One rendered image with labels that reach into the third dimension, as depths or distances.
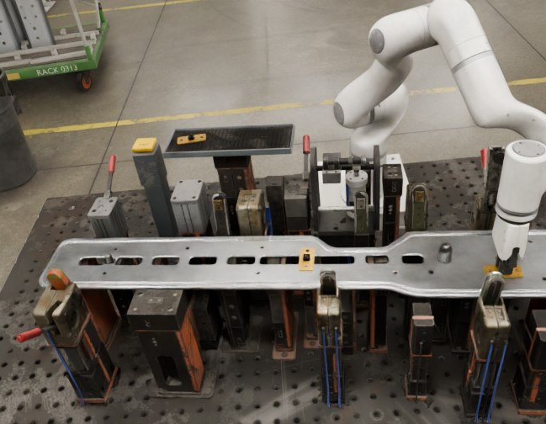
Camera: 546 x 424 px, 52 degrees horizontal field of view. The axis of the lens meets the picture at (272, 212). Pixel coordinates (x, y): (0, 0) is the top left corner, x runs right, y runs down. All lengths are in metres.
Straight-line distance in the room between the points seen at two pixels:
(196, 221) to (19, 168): 2.58
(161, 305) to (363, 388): 0.57
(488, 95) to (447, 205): 0.92
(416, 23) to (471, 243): 0.56
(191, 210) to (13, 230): 2.25
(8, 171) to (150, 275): 2.60
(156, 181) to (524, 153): 1.04
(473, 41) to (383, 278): 0.57
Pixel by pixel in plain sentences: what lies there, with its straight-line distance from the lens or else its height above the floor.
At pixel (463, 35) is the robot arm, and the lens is 1.26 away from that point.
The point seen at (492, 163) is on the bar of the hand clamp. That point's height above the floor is 1.17.
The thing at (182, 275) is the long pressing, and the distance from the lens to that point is 1.45.
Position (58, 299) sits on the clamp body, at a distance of 1.43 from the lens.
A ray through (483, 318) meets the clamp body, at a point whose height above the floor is 1.04.
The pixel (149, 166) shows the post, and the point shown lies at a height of 1.10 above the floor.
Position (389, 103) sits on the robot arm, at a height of 1.17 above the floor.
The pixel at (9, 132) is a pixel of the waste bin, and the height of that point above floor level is 0.38.
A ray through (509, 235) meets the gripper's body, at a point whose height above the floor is 1.16.
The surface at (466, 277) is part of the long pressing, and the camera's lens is 1.40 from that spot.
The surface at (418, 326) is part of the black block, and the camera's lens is 1.30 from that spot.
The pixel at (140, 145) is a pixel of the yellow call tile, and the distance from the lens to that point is 1.70.
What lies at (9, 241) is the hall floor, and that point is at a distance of 3.59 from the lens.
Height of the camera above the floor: 1.98
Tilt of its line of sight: 38 degrees down
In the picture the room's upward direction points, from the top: 8 degrees counter-clockwise
